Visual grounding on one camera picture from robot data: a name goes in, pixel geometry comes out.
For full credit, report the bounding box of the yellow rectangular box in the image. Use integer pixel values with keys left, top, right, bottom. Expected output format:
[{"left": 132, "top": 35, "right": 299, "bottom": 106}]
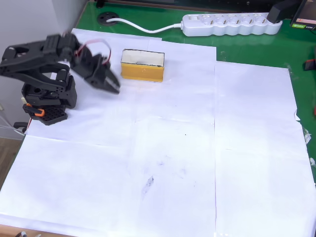
[{"left": 120, "top": 48, "right": 166, "bottom": 83}]

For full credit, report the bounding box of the orange black table clamp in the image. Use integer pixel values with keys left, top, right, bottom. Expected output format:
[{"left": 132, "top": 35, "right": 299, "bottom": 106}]
[{"left": 22, "top": 103, "right": 45, "bottom": 117}]

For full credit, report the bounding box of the white paper table cover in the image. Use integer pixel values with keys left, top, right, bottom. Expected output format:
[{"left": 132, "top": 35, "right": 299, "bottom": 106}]
[{"left": 0, "top": 27, "right": 316, "bottom": 237}]

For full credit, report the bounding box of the white power strip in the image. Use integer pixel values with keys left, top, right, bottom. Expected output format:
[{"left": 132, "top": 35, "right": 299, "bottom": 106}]
[{"left": 181, "top": 12, "right": 283, "bottom": 38}]

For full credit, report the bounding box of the green desk mat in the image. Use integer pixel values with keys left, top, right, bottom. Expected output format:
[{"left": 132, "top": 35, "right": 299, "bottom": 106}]
[{"left": 75, "top": 0, "right": 316, "bottom": 184}]

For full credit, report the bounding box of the black power adapter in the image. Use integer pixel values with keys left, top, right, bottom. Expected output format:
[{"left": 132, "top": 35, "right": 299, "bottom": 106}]
[{"left": 267, "top": 0, "right": 301, "bottom": 25}]

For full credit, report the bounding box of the red black small object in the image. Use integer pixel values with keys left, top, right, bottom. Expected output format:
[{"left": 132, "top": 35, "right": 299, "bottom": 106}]
[{"left": 303, "top": 58, "right": 316, "bottom": 72}]

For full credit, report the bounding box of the black box nvidia sticker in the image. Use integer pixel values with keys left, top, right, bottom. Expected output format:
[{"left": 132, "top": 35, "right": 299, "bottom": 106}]
[{"left": 289, "top": 0, "right": 316, "bottom": 32}]

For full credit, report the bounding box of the red white servo wire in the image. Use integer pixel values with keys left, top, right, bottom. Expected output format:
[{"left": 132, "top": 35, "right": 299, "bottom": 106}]
[{"left": 75, "top": 38, "right": 113, "bottom": 66}]

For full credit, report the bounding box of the black cable grommet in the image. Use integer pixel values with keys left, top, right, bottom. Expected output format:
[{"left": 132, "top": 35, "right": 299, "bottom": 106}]
[{"left": 98, "top": 11, "right": 120, "bottom": 27}]

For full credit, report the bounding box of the thick white power cable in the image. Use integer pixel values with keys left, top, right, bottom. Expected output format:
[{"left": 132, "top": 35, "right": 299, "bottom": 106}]
[{"left": 105, "top": 17, "right": 185, "bottom": 34}]

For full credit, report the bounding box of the thin white cable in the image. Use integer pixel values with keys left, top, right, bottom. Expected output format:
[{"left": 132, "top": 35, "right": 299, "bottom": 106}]
[{"left": 0, "top": 115, "right": 27, "bottom": 137}]

